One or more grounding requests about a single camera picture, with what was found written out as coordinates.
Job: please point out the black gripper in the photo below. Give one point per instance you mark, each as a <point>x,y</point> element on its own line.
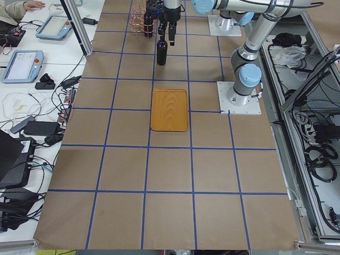
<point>170,15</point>

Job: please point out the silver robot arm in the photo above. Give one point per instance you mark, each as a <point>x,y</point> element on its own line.
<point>227,19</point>
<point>247,74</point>

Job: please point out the wooden tray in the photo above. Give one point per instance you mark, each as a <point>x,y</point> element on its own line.
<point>169,111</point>

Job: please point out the person hand on desk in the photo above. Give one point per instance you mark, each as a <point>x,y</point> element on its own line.
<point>33,5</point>

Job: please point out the black power adapter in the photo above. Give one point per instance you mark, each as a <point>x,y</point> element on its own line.
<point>89,21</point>

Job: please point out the far teach pendant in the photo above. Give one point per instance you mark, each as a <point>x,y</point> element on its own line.
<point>56,27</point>

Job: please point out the teach pendant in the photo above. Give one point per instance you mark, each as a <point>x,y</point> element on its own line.
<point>56,27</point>
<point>23,67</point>

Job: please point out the white cloth rag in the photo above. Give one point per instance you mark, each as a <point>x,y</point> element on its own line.
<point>290,56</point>

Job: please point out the near teach pendant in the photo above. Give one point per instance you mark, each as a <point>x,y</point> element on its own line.
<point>23,67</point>

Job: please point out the black power brick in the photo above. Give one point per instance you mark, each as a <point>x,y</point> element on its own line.
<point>41,128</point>

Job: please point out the black laptop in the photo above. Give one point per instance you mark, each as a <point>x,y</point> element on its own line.
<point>16,154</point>

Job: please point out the copper wire bottle basket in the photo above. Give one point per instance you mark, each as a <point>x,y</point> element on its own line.
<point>136,19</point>

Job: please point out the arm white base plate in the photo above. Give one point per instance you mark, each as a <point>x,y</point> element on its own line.
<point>232,103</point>
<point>214,31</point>

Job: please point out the aluminium frame post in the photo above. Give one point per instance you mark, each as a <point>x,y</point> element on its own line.
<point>74,17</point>

